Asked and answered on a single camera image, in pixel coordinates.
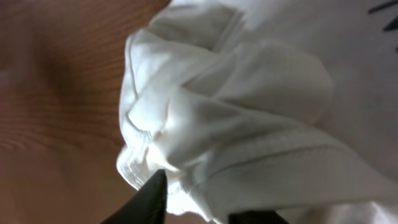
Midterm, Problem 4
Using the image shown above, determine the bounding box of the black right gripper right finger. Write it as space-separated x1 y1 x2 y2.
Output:
228 211 289 224

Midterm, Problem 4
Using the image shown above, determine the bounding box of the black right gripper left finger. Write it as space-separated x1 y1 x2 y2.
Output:
101 169 167 224

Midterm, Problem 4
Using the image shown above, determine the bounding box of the white printed t-shirt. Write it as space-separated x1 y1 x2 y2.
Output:
116 1 397 223

